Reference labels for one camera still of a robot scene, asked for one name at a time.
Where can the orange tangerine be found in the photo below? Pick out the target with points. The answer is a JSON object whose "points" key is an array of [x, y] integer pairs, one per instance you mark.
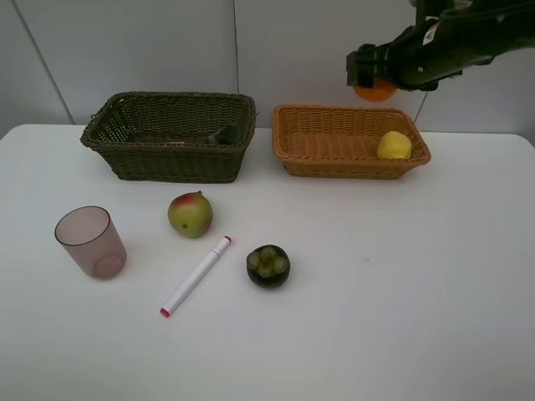
{"points": [[380, 91]]}

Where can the dark green pump bottle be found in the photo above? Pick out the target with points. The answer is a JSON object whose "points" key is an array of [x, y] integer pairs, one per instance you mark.
{"points": [[227, 135]]}

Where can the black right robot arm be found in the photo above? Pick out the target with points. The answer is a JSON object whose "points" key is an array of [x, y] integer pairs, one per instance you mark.
{"points": [[500, 26]]}

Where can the white marker pink caps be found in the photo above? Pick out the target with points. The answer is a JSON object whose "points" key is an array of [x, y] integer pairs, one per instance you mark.
{"points": [[192, 281]]}

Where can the yellow lemon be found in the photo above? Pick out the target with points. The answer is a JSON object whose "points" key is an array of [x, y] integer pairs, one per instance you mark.
{"points": [[394, 145]]}

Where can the dark purple mangosteen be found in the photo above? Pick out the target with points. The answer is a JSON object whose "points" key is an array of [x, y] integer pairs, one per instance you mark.
{"points": [[268, 266]]}

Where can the orange wicker basket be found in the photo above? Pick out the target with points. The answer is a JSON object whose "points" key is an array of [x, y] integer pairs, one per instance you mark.
{"points": [[342, 142]]}

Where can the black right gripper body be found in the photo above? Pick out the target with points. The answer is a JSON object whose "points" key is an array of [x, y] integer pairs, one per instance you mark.
{"points": [[423, 54]]}

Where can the green red mango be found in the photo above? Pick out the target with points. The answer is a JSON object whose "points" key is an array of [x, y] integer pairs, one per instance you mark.
{"points": [[190, 214]]}

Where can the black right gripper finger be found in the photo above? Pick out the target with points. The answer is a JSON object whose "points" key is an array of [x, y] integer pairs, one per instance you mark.
{"points": [[360, 79], [407, 87]]}

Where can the dark brown wicker basket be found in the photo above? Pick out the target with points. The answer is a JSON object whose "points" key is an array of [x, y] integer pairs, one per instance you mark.
{"points": [[131, 117]]}

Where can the translucent pink plastic cup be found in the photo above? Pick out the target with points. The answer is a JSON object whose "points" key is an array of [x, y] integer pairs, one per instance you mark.
{"points": [[89, 236]]}

